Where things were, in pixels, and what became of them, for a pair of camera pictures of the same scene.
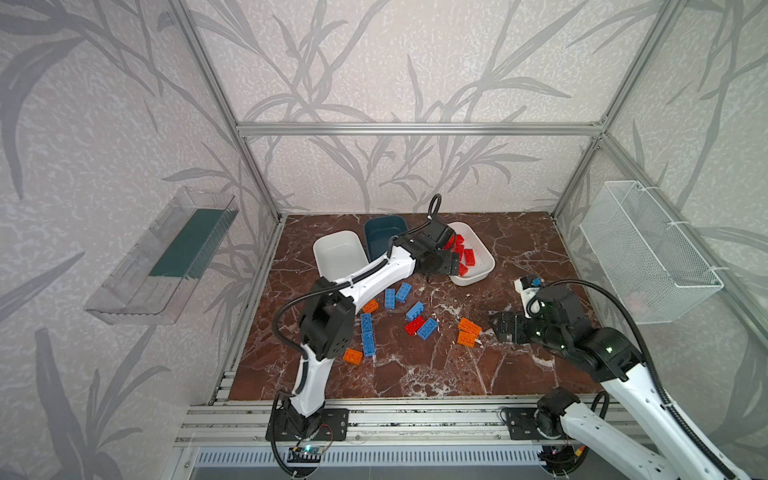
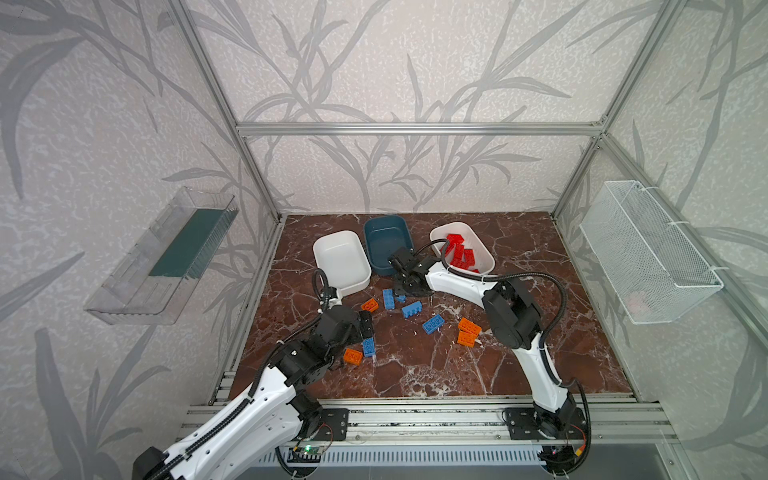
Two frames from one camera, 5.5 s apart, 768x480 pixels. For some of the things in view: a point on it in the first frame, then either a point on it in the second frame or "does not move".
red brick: x=469 y=257 does not move
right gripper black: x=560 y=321 to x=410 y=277
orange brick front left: x=352 y=356 does not move
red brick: x=413 y=327 to x=458 y=262
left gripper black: x=447 y=261 to x=365 y=323
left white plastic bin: x=339 y=254 does not move
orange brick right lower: x=466 y=339 does not move
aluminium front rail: x=391 y=422 does not move
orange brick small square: x=370 y=306 does not move
